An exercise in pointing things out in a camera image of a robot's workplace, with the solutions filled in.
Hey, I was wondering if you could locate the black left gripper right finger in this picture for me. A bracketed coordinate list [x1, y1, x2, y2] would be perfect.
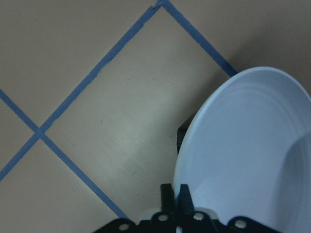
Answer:
[178, 184, 195, 215]

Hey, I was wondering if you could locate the light blue plate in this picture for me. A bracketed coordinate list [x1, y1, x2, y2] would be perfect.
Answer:
[173, 67, 311, 233]

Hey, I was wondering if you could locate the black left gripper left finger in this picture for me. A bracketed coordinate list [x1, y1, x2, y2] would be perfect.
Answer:
[160, 183, 175, 214]

